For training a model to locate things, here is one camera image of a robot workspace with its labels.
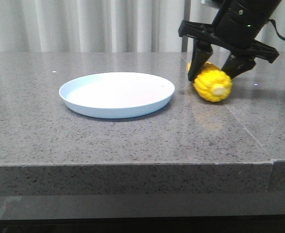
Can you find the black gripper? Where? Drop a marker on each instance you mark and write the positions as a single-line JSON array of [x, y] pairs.
[[235, 27]]

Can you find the yellow corn cob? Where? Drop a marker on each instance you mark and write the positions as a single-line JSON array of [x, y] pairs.
[[212, 84]]

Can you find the light blue round plate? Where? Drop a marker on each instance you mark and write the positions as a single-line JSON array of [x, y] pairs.
[[115, 95]]

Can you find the white pleated curtain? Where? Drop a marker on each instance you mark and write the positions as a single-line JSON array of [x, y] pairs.
[[98, 25]]

